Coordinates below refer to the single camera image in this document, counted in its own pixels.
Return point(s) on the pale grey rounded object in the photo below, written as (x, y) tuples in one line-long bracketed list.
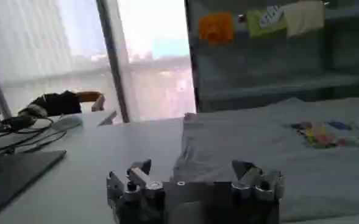
[(67, 123)]

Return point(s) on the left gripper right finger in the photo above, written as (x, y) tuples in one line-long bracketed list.
[(252, 182)]

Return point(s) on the brown wooden chair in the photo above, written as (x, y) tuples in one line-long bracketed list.
[(90, 96)]

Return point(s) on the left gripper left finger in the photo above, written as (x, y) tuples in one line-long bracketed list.
[(142, 179)]

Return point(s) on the grey metal shelf with cloths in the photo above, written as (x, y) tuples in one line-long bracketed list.
[(258, 67)]

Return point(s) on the dark grey flat board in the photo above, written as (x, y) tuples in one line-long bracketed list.
[(17, 173)]

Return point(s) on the thin dark window post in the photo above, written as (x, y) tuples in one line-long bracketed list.
[(113, 67)]

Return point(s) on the grey shirt with colourful print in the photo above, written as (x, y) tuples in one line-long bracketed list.
[(258, 152)]

